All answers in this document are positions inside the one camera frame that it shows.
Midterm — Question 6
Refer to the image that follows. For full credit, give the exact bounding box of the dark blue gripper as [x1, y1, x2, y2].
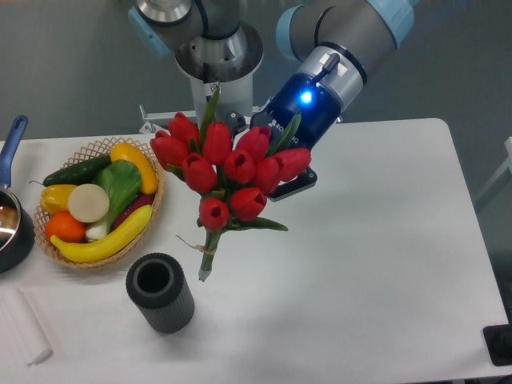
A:
[225, 46, 366, 202]

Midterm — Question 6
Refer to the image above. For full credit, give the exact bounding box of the red tulip bouquet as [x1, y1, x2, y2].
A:
[150, 93, 311, 282]

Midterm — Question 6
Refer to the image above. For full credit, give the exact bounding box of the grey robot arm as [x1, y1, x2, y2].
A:
[128, 1, 414, 148]

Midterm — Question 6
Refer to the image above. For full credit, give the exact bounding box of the purple eggplant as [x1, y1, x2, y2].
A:
[111, 194, 154, 230]

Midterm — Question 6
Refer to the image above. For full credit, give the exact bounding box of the yellow squash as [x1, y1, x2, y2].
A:
[110, 142, 158, 194]

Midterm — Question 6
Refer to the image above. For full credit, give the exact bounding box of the green bok choy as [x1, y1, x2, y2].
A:
[86, 160, 142, 242]

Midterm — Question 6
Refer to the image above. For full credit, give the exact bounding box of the dark grey ribbed vase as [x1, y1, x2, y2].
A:
[126, 253, 195, 334]

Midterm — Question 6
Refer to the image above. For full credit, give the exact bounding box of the green cucumber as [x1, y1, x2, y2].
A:
[30, 155, 111, 187]

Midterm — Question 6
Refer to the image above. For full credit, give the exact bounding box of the cream round onion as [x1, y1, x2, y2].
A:
[67, 184, 110, 223]

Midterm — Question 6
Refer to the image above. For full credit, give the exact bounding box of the yellow bell pepper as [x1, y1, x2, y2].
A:
[40, 184, 77, 215]

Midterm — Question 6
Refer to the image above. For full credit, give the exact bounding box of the orange fruit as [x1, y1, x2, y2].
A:
[45, 212, 86, 243]

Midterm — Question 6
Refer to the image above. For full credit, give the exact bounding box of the yellow banana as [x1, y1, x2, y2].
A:
[50, 205, 152, 263]

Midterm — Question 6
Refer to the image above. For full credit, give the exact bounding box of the black device at edge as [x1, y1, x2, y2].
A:
[482, 324, 511, 366]

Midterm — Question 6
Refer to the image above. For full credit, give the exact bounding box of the white folded cloth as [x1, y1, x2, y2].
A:
[1, 288, 53, 366]

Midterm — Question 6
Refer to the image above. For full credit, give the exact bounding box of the white chair frame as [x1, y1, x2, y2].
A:
[474, 137, 511, 212]

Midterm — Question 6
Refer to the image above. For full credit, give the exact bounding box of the blue handled saucepan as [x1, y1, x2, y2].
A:
[1, 115, 35, 274]

